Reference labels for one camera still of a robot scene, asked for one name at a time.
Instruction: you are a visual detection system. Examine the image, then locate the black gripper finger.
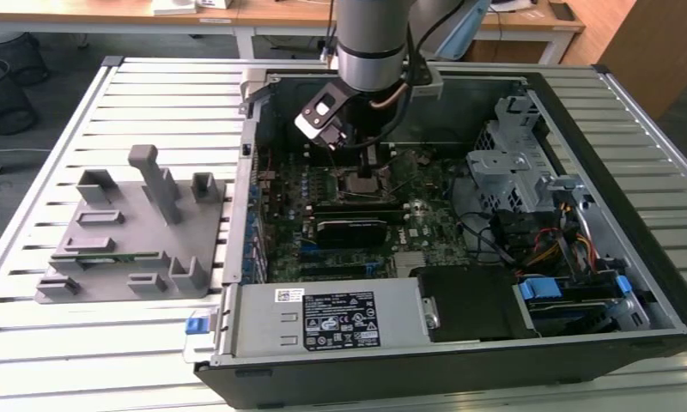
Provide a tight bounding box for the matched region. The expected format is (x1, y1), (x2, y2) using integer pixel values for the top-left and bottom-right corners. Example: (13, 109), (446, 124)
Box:
(358, 145), (378, 179)

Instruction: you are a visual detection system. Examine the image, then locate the CPU socket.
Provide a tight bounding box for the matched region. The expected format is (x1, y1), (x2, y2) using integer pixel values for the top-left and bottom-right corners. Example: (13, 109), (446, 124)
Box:
(332, 166), (386, 201)

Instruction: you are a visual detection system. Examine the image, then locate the black RAM slot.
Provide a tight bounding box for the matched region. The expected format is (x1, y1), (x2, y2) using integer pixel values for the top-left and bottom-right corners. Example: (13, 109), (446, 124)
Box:
(312, 210), (408, 224)
(311, 201), (408, 215)

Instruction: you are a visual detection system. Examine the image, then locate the black graphics card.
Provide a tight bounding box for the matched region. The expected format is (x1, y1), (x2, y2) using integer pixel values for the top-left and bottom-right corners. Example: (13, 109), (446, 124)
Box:
(314, 218), (391, 250)

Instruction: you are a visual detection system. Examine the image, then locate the green motherboard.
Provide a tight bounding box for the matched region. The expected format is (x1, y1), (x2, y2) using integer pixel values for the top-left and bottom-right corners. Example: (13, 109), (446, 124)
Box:
(255, 145), (494, 284)

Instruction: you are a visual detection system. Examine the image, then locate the silver drive cage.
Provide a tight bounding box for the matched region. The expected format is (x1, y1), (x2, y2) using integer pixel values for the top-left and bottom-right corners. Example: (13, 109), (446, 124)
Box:
(463, 96), (557, 215)

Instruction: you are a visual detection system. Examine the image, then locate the silver chipset heatsink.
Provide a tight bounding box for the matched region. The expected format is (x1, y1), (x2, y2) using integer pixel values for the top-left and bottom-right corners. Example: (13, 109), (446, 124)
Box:
(392, 251), (428, 278)

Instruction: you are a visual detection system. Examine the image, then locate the black plastic shroud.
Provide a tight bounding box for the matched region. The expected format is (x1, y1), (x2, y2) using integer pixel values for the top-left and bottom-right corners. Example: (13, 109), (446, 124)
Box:
(411, 264), (538, 344)

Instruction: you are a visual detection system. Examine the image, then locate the grey power supply unit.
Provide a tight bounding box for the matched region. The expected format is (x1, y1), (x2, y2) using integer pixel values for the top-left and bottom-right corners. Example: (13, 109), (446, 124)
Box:
(209, 277), (436, 366)

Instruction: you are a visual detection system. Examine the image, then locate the white box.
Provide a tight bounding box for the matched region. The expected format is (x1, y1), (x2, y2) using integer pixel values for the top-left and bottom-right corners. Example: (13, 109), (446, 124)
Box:
(151, 0), (199, 16)

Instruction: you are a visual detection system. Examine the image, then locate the blue disk carrier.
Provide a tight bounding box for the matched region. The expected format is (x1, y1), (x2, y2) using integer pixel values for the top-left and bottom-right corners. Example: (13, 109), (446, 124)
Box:
(518, 276), (562, 304)

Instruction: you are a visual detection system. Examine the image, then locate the grey parts rack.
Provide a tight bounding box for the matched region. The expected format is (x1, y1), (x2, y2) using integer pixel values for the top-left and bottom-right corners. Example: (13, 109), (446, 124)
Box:
(33, 144), (228, 306)

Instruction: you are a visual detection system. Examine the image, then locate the blue case latch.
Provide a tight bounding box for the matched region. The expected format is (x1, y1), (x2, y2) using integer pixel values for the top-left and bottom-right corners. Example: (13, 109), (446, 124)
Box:
(185, 315), (213, 336)

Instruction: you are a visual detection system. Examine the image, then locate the black open PC case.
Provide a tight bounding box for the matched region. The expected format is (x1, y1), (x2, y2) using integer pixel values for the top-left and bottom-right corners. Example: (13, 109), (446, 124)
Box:
(192, 66), (687, 411)

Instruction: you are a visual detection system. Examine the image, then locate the wooden cabinet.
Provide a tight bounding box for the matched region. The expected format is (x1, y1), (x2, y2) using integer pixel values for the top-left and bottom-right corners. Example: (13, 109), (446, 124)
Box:
(561, 0), (687, 125)

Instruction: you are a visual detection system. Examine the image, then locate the black mesh waste bin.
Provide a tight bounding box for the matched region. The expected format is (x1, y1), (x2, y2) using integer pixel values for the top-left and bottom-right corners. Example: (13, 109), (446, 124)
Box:
(0, 32), (52, 85)
(0, 59), (39, 136)

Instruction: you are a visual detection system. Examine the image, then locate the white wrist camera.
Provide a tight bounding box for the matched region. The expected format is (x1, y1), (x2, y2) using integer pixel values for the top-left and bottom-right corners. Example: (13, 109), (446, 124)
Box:
(294, 80), (350, 151)
(410, 70), (444, 100)

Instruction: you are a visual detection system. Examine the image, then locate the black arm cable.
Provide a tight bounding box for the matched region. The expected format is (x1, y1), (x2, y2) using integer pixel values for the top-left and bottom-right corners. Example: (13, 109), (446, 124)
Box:
(340, 0), (471, 149)

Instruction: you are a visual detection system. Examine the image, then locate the wooden desk white frame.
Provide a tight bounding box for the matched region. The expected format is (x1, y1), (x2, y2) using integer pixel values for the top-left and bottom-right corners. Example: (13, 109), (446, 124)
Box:
(0, 0), (256, 59)
(234, 0), (586, 65)

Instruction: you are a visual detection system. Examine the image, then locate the yellow and red wire bundle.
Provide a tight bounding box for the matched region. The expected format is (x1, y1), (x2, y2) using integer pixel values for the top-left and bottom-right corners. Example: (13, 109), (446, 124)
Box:
(523, 203), (602, 274)

